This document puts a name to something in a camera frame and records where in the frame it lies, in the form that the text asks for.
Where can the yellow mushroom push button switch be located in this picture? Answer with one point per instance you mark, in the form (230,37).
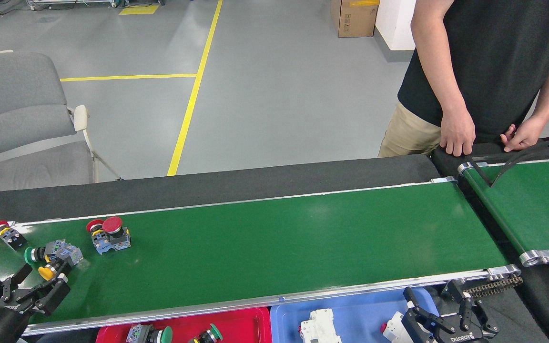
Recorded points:
(45,273)

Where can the brown cardboard box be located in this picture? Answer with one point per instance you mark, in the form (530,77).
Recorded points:
(354,19)

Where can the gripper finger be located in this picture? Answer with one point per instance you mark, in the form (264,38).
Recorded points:
(466,305)
(410,296)
(24,272)
(55,295)

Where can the person's right forearm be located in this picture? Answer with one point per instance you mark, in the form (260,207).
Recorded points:
(441,81)

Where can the grey office chair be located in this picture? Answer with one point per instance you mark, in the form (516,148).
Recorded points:
(12,85)

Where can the long green conveyor belt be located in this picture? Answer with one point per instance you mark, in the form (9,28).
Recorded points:
(279,243)

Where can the red plastic bin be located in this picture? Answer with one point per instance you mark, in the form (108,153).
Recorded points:
(241,326)

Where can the white circuit breaker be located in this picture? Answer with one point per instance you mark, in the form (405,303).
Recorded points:
(393,328)
(320,326)

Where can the black angled guide rail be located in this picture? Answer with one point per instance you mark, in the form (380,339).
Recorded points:
(478,175)

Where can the person's right hand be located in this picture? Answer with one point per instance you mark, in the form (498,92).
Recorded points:
(458,131)

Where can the green mushroom push button switch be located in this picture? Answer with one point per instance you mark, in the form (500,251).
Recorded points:
(166,335)
(30,256)
(215,331)

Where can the person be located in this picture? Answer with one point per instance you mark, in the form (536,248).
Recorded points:
(493,57)

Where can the person's left hand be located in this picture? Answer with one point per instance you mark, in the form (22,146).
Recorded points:
(527,136)

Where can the blue plastic bin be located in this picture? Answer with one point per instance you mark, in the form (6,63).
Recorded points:
(365,314)

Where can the green infeed conveyor belt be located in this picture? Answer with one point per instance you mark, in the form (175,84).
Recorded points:
(532,205)

